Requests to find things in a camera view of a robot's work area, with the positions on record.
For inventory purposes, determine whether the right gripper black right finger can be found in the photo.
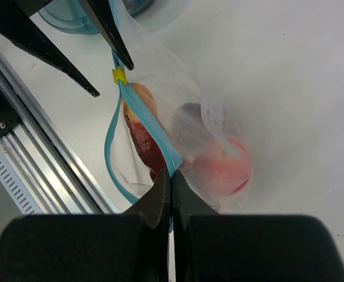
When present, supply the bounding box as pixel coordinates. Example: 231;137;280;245
171;172;344;281

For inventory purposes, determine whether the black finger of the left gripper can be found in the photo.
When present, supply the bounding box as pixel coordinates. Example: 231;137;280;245
0;0;100;97
79;0;134;71

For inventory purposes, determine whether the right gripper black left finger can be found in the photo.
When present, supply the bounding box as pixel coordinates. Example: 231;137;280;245
0;170;171;281

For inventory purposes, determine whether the red toy apple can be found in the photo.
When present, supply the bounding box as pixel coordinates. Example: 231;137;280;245
192;137;252;197

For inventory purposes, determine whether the clear zip top bag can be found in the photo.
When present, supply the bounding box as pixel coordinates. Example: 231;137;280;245
104;1;253;213

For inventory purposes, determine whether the dark red toy fruit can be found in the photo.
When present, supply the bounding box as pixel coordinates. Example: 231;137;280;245
172;103;214;152

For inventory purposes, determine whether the teal plastic food container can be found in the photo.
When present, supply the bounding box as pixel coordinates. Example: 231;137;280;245
38;0;155;35

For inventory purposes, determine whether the aluminium rail frame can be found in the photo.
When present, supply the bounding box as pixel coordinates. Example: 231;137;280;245
0;35;121;214

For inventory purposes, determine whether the white slotted cable duct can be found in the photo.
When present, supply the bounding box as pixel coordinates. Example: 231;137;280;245
0;148;42;215

